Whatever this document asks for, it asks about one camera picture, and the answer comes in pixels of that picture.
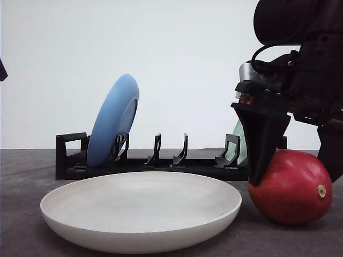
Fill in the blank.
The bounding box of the blue plate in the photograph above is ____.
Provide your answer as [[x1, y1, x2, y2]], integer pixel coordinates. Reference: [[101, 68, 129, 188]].
[[87, 74, 140, 168]]

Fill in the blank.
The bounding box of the white plate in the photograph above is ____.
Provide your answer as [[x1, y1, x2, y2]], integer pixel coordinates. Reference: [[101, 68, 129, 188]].
[[40, 172, 242, 254]]

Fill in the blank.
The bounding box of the black plate rack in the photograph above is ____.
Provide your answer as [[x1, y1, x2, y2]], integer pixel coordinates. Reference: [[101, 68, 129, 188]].
[[56, 132, 251, 182]]

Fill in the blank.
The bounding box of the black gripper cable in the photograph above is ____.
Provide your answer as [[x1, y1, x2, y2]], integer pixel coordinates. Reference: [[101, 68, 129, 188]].
[[251, 44, 300, 74]]

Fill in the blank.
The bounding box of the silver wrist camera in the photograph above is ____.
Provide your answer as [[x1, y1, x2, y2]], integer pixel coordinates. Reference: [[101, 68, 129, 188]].
[[235, 62, 283, 92]]

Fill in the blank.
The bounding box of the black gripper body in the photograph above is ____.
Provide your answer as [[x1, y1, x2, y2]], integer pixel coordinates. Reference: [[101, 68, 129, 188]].
[[235, 29, 343, 126]]

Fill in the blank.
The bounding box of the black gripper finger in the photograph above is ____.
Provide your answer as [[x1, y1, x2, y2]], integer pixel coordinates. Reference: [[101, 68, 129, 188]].
[[317, 117, 343, 184], [231, 102, 290, 186]]

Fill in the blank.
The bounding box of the green plate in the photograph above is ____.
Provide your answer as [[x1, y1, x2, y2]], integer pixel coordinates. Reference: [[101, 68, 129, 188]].
[[227, 119, 248, 165]]

